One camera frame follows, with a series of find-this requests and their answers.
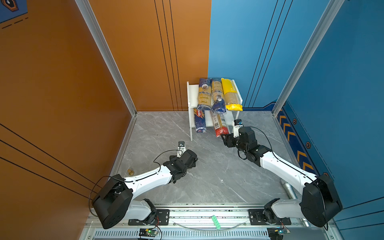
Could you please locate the red-ended spaghetti bag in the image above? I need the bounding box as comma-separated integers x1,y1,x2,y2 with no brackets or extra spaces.
211,111,230,137

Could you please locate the yellow Pastatime spaghetti bag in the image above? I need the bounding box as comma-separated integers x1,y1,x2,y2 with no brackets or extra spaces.
221,78,243,111

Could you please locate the Ankara spaghetti bag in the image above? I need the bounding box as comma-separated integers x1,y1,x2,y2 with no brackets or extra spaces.
211,79,226,114
197,78,212,111

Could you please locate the blue Barilla spaghetti box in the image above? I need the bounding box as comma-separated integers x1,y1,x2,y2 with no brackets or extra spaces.
194,108,207,133

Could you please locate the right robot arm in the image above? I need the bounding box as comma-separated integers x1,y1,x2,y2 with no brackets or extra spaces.
221,127,343,228

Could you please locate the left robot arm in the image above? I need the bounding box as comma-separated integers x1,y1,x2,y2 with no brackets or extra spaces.
92,150,198,229

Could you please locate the white two-tier shelf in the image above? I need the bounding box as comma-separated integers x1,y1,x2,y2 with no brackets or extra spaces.
187,82,240,141

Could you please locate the brass round fitting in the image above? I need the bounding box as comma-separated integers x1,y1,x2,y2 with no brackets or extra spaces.
127,169,135,176

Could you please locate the silver metal cylinder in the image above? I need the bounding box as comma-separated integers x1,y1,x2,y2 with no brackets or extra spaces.
281,179,311,228

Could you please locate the green ridged plastic piece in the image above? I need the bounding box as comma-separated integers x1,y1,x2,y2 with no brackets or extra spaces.
211,215,221,230

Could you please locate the left green circuit board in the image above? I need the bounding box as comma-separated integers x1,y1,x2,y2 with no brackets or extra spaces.
139,229,159,240

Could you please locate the green circuit board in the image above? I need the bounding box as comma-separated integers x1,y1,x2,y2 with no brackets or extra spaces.
139,229,159,240
267,228,291,240

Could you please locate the right green circuit board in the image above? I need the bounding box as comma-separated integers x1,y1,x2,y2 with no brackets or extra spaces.
267,228,291,240

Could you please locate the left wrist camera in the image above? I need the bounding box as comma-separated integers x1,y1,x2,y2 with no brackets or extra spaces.
177,141,186,158

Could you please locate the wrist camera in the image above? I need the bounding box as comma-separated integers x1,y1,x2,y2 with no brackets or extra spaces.
233,119,244,138
177,141,186,158

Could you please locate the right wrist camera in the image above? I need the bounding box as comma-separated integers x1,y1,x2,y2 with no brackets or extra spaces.
233,119,244,138

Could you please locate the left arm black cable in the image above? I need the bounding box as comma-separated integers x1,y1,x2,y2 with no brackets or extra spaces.
88,149,181,217

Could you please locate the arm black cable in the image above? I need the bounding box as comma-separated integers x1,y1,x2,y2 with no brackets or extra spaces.
88,149,181,217
237,125,329,232

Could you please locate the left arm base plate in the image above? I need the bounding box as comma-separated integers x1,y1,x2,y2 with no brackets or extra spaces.
128,209,170,226

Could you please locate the aluminium front rail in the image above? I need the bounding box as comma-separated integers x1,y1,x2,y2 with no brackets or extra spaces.
80,204,343,240

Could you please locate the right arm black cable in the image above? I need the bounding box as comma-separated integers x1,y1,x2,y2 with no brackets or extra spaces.
237,125,329,232

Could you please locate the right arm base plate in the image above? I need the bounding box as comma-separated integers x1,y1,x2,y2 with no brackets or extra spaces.
248,209,292,226

